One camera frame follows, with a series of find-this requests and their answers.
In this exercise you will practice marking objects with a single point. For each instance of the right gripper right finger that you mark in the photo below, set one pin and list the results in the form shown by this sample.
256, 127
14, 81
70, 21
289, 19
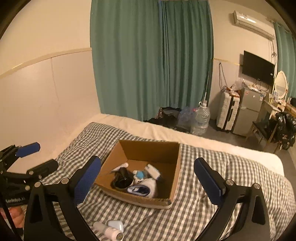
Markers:
252, 222

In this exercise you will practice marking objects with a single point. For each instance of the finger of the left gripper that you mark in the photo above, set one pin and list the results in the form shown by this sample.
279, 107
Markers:
13, 152
37, 173

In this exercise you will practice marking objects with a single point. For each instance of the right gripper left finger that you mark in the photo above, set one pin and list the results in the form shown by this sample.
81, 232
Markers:
41, 221

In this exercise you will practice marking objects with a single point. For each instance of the white lint remover device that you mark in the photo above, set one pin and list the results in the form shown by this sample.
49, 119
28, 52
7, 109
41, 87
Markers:
109, 232

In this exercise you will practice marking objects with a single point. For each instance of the black sock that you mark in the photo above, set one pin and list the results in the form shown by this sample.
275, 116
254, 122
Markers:
122, 179

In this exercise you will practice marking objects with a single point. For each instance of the white purple cream tube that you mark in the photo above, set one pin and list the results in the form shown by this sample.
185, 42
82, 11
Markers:
124, 165

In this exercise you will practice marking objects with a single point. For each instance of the blue floral tissue pack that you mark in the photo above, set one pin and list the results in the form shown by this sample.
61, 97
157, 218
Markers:
139, 176

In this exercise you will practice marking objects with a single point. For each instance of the person's left hand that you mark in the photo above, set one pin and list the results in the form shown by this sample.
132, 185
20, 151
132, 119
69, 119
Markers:
18, 216

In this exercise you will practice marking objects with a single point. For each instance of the white bed headboard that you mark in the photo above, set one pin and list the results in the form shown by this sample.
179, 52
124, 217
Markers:
48, 102

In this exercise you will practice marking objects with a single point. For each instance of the grey checkered duvet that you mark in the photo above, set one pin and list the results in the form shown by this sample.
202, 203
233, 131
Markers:
191, 209

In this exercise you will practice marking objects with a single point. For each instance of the white charger plug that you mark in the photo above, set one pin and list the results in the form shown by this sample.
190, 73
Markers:
117, 224

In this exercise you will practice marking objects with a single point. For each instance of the wooden stool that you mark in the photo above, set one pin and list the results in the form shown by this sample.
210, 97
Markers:
265, 130

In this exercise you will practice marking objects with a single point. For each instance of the black bags pile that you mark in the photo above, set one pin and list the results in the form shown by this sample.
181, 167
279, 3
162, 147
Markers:
285, 131

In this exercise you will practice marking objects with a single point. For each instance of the open cardboard box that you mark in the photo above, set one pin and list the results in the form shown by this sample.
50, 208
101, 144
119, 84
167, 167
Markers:
165, 156

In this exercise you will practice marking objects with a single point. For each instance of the white mattress sheet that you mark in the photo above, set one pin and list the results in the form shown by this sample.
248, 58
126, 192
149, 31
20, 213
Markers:
160, 133

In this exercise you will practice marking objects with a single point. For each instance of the wooden dressing desk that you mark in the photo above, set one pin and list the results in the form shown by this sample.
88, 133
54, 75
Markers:
268, 114

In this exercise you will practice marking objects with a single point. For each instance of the large clear water jug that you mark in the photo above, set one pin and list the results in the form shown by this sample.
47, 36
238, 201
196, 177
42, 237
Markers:
200, 119

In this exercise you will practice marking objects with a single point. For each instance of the white suitcase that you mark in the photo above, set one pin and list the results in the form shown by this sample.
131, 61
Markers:
227, 111

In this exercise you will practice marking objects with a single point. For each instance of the grey mini fridge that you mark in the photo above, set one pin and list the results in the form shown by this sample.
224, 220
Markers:
249, 107

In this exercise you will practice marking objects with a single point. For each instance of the clear plastic bag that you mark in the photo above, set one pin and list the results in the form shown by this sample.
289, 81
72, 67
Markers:
185, 119

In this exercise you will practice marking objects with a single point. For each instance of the dark bag on floor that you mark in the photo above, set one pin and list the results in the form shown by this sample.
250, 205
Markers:
167, 117

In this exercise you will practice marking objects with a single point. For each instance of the oval white vanity mirror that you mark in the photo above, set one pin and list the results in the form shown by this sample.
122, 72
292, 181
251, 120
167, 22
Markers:
281, 85

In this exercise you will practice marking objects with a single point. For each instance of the green window curtain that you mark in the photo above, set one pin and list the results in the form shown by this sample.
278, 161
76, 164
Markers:
151, 54

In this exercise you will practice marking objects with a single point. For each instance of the green curtain on right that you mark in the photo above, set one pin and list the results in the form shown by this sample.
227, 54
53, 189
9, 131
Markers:
286, 56

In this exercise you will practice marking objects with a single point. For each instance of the white air conditioner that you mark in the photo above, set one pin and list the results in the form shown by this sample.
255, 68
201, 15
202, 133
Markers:
254, 25

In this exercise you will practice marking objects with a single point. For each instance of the black wall television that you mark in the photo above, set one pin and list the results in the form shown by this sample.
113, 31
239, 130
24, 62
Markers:
258, 68

